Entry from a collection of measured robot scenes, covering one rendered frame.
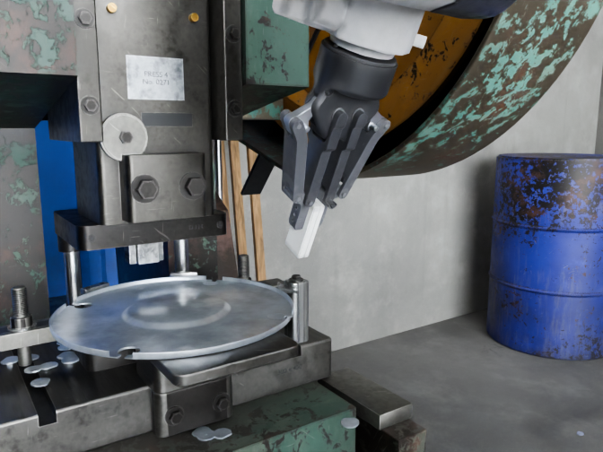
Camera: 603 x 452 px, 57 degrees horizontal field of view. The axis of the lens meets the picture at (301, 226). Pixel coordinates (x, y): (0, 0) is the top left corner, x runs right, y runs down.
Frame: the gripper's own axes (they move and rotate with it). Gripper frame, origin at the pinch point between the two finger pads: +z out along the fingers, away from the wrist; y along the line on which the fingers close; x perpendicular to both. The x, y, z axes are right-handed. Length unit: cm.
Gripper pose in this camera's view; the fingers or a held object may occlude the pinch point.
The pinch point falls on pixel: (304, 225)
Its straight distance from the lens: 62.1
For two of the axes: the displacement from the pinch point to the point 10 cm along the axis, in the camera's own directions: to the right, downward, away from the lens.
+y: 8.0, -1.1, 5.8
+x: -5.3, -5.6, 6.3
